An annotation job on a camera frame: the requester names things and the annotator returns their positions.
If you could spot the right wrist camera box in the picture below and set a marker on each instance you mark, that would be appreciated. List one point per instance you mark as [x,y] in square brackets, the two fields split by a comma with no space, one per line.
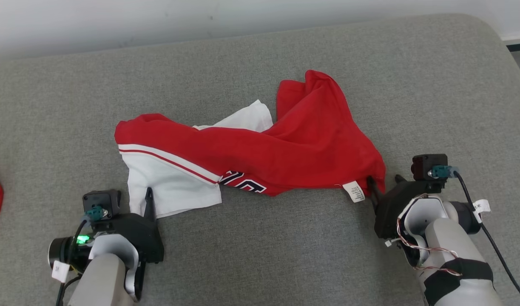
[423,165]

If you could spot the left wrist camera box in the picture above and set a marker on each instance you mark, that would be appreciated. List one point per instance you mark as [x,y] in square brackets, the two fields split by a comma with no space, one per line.
[100,199]

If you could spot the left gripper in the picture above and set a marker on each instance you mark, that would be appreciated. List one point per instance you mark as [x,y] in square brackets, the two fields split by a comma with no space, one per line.
[140,242]

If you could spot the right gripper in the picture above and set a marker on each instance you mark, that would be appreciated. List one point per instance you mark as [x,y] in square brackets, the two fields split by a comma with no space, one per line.
[389,212]

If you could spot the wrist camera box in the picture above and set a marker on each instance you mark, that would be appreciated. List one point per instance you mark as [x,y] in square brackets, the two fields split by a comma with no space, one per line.
[100,199]
[423,165]

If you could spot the black baseboard strip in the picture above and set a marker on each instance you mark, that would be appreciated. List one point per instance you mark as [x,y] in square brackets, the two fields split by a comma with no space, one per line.
[519,46]

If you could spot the red white basketball jersey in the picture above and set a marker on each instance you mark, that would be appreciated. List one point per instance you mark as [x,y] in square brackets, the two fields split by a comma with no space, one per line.
[294,153]

